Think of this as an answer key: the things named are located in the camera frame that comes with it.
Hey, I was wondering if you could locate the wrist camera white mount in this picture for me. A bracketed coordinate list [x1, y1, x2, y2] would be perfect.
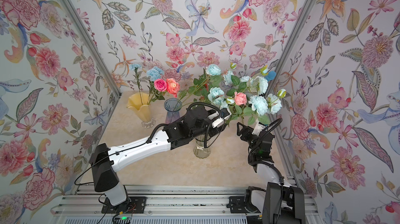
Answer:
[252, 122, 267, 136]
[207, 111, 231, 128]

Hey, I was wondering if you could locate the light blue peony spray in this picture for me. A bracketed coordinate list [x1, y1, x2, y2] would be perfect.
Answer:
[178, 64, 241, 115]

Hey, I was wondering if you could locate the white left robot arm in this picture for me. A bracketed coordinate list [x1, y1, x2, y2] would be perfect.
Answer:
[90, 102, 231, 206]

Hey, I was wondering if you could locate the purple blue glass vase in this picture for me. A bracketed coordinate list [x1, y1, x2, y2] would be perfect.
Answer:
[164, 98, 182, 124]

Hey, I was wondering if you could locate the light blue rose spray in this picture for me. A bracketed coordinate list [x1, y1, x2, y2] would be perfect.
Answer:
[236, 66, 286, 126]

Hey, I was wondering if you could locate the light pink rose stem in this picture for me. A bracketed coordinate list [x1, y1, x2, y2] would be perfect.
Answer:
[227, 92, 252, 121]

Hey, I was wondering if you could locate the magenta pink rose stem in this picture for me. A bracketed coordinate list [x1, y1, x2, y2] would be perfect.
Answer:
[149, 79, 167, 103]

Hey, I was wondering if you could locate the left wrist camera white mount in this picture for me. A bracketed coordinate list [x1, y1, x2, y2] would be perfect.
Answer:
[207, 111, 231, 128]

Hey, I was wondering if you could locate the yellow fluted glass vase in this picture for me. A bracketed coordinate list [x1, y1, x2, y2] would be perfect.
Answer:
[126, 92, 156, 128]

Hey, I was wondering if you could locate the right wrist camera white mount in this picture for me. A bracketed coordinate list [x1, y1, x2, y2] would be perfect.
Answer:
[252, 122, 267, 136]

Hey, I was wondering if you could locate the coral red rose stem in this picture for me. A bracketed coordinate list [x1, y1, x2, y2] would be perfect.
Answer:
[166, 78, 180, 98]

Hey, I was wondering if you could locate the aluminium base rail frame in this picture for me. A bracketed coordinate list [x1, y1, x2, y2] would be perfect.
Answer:
[49, 184, 323, 224]

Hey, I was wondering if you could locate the aluminium corner frame post left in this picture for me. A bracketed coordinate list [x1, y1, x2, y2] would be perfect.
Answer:
[60, 0, 121, 99]

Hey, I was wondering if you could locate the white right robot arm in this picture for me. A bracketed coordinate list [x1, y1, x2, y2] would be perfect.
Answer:
[233, 123, 306, 224]

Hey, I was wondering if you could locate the blue microphone on black stand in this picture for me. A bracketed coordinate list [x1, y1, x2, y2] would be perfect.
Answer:
[265, 70, 277, 82]

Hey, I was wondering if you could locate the aluminium corner frame post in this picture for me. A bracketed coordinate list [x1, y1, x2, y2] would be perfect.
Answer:
[267, 0, 316, 94]
[60, 0, 121, 99]

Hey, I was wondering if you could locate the clear glass vase with twine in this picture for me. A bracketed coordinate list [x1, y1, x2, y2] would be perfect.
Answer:
[193, 134, 211, 159]

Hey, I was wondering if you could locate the blue carnation stem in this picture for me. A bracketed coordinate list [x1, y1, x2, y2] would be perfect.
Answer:
[129, 63, 166, 105]

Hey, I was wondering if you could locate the aluminium corner frame post right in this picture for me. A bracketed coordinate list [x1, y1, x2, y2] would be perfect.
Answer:
[267, 0, 316, 94]

